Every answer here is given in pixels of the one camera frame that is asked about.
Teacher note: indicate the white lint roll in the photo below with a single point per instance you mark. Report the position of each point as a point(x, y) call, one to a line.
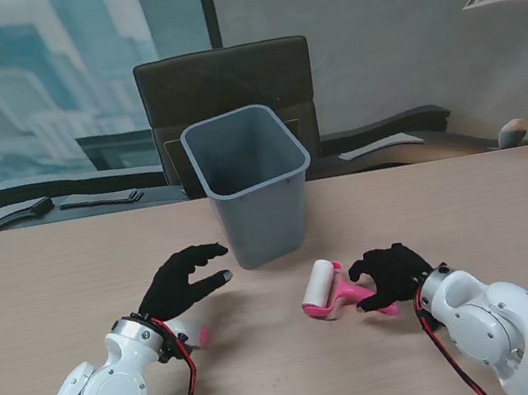
point(316, 282)

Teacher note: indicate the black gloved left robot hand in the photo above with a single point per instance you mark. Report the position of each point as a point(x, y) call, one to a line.
point(168, 289)

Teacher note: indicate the small black block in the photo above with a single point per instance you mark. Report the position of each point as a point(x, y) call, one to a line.
point(40, 206)

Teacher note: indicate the grey rounded object brown top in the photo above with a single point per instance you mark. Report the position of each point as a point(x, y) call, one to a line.
point(512, 133)

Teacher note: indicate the grey plastic waste bin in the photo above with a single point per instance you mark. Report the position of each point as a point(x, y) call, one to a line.
point(264, 228)

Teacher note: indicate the dark brown office chair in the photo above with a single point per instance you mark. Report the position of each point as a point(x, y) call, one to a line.
point(224, 82)

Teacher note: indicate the light grey sheet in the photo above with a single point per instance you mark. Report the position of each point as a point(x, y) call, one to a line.
point(379, 146)

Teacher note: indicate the dark grey back table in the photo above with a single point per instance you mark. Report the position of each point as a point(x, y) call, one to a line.
point(458, 144)

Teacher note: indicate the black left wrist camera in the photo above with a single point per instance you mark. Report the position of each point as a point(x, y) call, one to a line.
point(170, 349)

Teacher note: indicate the white refill roll pink end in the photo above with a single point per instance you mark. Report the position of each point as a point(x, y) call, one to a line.
point(192, 332)

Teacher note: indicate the dark grey sheet stack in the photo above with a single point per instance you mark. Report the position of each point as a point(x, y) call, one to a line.
point(102, 200)

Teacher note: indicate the black curved board stack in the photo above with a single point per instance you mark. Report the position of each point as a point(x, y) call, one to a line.
point(384, 126)
point(64, 185)

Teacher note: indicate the black vertical window frame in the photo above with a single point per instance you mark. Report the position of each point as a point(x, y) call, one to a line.
point(208, 4)

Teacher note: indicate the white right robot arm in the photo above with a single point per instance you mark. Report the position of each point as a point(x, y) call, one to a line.
point(510, 334)

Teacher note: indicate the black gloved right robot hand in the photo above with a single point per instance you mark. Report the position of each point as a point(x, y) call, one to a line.
point(398, 271)

